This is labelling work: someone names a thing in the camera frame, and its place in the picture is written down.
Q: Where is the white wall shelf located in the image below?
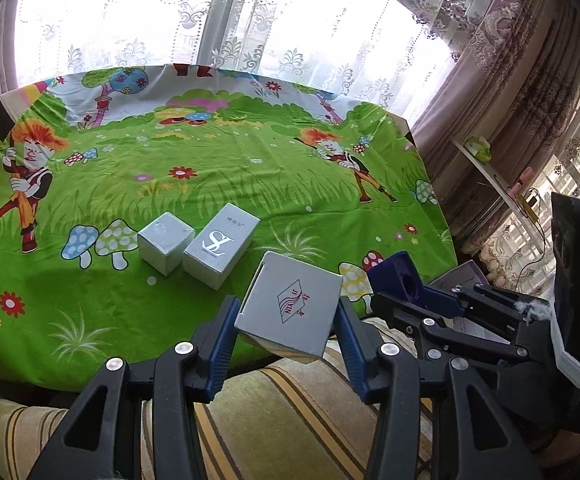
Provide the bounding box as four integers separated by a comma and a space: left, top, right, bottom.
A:
452, 139, 548, 255

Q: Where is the small white open box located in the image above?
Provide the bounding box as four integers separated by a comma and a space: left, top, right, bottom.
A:
138, 211, 195, 276

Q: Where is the green tissue pack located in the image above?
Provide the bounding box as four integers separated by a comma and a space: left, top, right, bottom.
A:
463, 136, 491, 165

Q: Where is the green cartoon tablecloth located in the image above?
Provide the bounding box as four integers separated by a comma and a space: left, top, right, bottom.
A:
0, 64, 456, 391

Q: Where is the pink patterned curtain right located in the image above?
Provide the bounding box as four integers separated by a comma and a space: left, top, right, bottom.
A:
412, 0, 580, 252

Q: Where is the white YSL box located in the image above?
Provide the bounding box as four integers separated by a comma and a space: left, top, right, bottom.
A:
181, 203, 259, 290

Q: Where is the striped sofa cushion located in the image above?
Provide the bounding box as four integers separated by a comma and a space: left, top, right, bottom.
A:
0, 340, 379, 479

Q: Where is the purple storage box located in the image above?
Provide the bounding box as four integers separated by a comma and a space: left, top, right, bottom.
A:
430, 259, 488, 292

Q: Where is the small silver cube box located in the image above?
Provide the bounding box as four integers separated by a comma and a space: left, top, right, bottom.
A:
235, 252, 343, 363

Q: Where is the white lace sheer curtain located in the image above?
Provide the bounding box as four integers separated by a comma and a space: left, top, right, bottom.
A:
14, 0, 471, 122

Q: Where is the dark blue small box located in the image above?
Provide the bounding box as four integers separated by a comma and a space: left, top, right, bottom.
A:
366, 252, 464, 318

